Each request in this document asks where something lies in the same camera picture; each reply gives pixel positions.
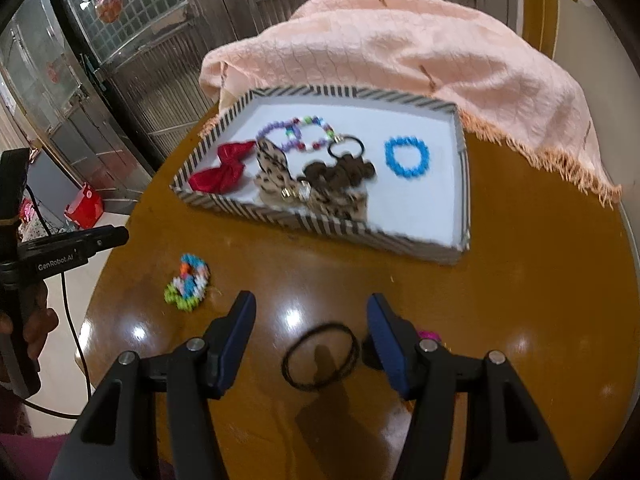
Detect round red decoration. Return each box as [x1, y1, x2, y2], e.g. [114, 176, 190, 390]
[95, 0, 123, 23]

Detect colourful beaded scrunchie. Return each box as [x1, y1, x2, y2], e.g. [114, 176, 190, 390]
[164, 275, 211, 311]

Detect peach fringed cloth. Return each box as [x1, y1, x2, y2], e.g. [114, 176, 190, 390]
[198, 0, 623, 207]

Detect black hair tie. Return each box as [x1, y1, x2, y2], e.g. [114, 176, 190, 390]
[281, 324, 361, 392]

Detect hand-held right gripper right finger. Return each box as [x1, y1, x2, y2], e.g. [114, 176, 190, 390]
[366, 294, 571, 480]

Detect leopard print bow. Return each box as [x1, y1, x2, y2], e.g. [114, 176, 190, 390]
[252, 139, 371, 223]

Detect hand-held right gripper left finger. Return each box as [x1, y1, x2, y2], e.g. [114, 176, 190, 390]
[47, 290, 257, 480]

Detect black cable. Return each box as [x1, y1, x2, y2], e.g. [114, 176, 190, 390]
[20, 182, 96, 418]

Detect red bow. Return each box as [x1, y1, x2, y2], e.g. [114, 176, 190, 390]
[188, 141, 257, 193]

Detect blue orange bead bracelet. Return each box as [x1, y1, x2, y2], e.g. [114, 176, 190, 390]
[179, 254, 211, 282]

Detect red bag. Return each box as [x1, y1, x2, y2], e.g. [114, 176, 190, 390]
[64, 182, 105, 226]

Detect multicolour bead bracelet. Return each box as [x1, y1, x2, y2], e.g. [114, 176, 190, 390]
[285, 116, 337, 153]

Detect striped jewelry tray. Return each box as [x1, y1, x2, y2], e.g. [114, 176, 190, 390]
[170, 86, 472, 267]

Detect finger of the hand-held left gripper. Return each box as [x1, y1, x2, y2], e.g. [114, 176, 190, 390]
[60, 226, 130, 261]

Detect maroon clothing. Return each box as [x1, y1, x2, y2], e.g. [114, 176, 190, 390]
[0, 385, 71, 480]

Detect brown flower hair tie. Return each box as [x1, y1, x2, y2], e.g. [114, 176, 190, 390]
[297, 133, 377, 192]

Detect purple bead bracelet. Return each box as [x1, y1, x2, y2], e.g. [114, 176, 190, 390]
[256, 119, 301, 153]

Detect person's left hand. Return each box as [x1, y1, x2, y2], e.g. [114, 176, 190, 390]
[25, 307, 59, 373]

